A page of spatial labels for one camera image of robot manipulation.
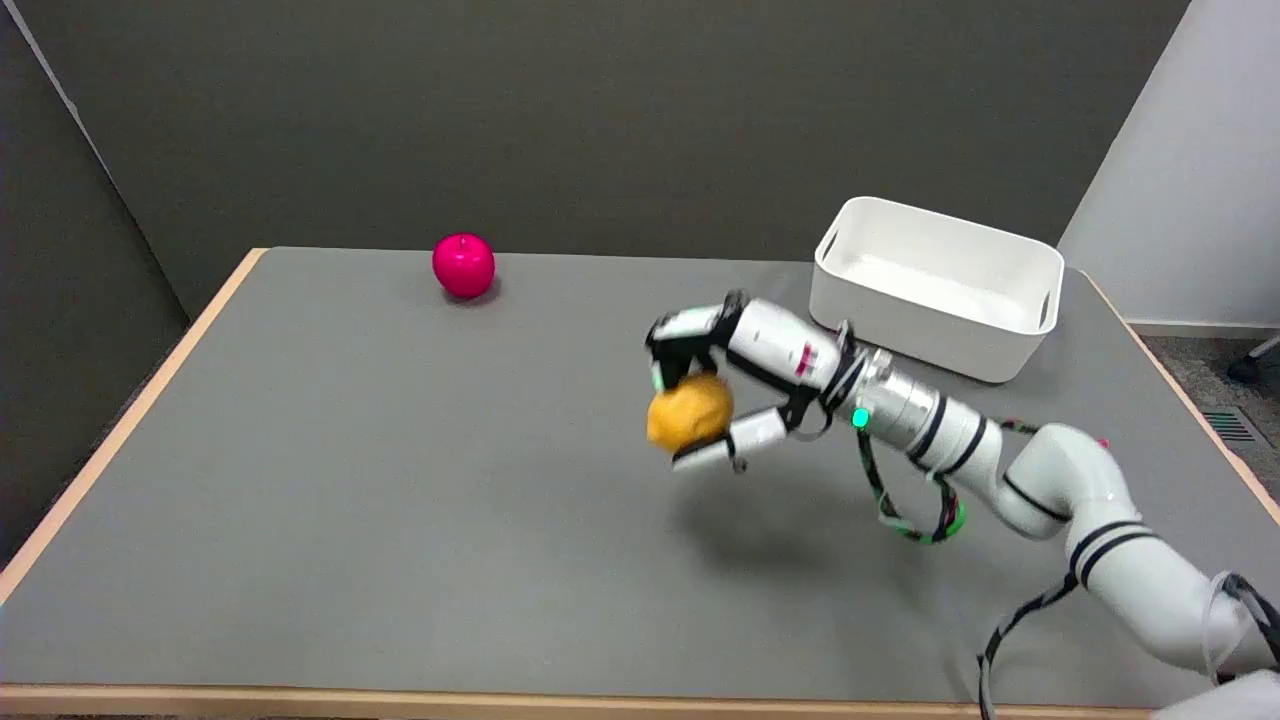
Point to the black chair caster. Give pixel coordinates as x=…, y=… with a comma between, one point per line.
x=1250, y=368

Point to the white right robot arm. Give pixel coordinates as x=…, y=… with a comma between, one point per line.
x=1060, y=490

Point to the yellow lemon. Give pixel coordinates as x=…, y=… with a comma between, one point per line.
x=689, y=412

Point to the white rectangular plastic container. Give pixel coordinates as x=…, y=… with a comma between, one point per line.
x=935, y=285

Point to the pink apple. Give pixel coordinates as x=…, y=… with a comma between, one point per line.
x=463, y=264

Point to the floor vent grille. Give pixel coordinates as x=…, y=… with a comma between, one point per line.
x=1230, y=426

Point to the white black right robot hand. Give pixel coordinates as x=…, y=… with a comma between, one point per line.
x=770, y=340

